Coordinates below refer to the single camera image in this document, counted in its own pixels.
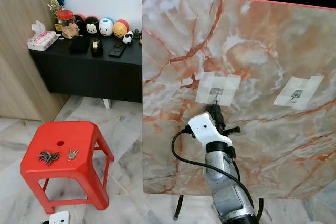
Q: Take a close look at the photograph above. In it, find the dark key bunch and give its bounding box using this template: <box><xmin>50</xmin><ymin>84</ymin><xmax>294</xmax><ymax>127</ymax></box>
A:
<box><xmin>38</xmin><ymin>150</ymin><xmax>61</xmax><ymax>166</ymax></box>

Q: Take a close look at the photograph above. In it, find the clear tape patch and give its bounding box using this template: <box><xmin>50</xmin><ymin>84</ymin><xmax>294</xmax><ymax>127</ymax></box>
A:
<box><xmin>195</xmin><ymin>71</ymin><xmax>243</xmax><ymax>107</ymax></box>
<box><xmin>273</xmin><ymin>74</ymin><xmax>325</xmax><ymax>111</ymax></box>

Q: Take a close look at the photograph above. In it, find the marble-pattern table top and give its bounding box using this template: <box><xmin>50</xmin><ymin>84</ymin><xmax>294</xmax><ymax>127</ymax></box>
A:
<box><xmin>142</xmin><ymin>0</ymin><xmax>336</xmax><ymax>200</ymax></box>

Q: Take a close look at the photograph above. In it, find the black table leg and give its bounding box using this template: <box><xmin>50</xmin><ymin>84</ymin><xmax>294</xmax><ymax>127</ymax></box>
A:
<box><xmin>172</xmin><ymin>195</ymin><xmax>185</xmax><ymax>221</ymax></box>

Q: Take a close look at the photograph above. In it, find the light wooden cabinet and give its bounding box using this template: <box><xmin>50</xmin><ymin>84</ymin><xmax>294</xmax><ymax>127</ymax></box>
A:
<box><xmin>0</xmin><ymin>0</ymin><xmax>67</xmax><ymax>121</ymax></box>

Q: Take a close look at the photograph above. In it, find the small panda figure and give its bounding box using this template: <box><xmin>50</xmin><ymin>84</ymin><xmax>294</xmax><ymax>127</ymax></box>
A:
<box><xmin>122</xmin><ymin>31</ymin><xmax>135</xmax><ymax>45</ymax></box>

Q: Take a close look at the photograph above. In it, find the small flat black device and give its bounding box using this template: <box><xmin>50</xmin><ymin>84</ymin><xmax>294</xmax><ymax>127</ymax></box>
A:
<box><xmin>109</xmin><ymin>42</ymin><xmax>128</xmax><ymax>58</ymax></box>

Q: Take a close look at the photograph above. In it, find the yellow bear plush toy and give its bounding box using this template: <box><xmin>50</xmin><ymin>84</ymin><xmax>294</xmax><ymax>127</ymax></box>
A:
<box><xmin>113</xmin><ymin>19</ymin><xmax>131</xmax><ymax>39</ymax></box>

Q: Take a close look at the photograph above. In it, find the black TV console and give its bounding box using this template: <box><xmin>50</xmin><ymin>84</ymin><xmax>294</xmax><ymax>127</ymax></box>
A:
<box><xmin>30</xmin><ymin>36</ymin><xmax>143</xmax><ymax>104</ymax></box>

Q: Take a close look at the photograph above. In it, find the black tape dispenser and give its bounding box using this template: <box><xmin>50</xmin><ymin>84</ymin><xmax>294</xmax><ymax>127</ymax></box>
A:
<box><xmin>91</xmin><ymin>39</ymin><xmax>104</xmax><ymax>56</ymax></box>

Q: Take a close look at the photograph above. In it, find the white round plush toy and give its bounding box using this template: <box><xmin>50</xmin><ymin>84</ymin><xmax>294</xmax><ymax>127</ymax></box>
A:
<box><xmin>99</xmin><ymin>17</ymin><xmax>115</xmax><ymax>37</ymax></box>

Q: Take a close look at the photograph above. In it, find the red plastic stool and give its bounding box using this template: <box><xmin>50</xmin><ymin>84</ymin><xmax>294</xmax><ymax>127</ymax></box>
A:
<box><xmin>20</xmin><ymin>121</ymin><xmax>115</xmax><ymax>215</ymax></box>

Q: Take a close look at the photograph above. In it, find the pink tissue pack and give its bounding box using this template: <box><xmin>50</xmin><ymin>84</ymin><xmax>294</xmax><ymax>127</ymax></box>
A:
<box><xmin>26</xmin><ymin>20</ymin><xmax>58</xmax><ymax>52</ymax></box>

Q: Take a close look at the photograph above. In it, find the small silver key set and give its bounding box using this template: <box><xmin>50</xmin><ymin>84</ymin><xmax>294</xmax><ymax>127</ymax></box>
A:
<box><xmin>67</xmin><ymin>148</ymin><xmax>80</xmax><ymax>161</ymax></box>

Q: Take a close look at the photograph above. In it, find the black mouse plush toy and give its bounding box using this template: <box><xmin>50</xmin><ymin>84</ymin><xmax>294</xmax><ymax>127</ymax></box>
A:
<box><xmin>75</xmin><ymin>14</ymin><xmax>100</xmax><ymax>36</ymax></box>

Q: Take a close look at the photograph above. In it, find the red-lidded snack jar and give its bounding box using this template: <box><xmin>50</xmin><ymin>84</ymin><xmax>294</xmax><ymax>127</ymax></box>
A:
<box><xmin>57</xmin><ymin>10</ymin><xmax>79</xmax><ymax>40</ymax></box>

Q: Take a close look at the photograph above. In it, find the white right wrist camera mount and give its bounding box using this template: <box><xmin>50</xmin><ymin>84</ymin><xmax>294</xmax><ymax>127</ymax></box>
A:
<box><xmin>188</xmin><ymin>111</ymin><xmax>233</xmax><ymax>147</ymax></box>

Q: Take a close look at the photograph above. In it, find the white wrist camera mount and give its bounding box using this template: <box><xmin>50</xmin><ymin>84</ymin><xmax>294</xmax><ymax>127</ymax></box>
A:
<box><xmin>50</xmin><ymin>211</ymin><xmax>72</xmax><ymax>224</ymax></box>
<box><xmin>188</xmin><ymin>111</ymin><xmax>233</xmax><ymax>147</ymax></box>

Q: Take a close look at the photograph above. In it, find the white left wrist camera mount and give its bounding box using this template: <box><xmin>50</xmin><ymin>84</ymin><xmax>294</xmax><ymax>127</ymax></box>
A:
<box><xmin>50</xmin><ymin>211</ymin><xmax>72</xmax><ymax>224</ymax></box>

